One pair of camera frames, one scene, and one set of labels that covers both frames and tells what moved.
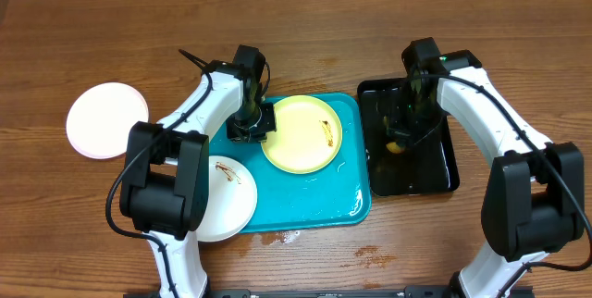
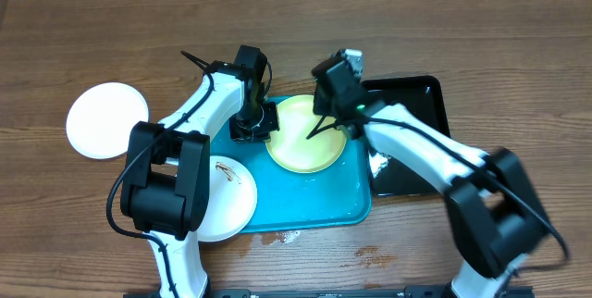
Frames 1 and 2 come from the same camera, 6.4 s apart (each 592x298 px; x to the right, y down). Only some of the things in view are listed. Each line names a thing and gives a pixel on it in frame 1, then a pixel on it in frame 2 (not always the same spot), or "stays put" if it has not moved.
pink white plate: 101,117 stays put
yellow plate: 307,137 stays put
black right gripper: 400,131 -> 326,109
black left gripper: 235,134 stays put
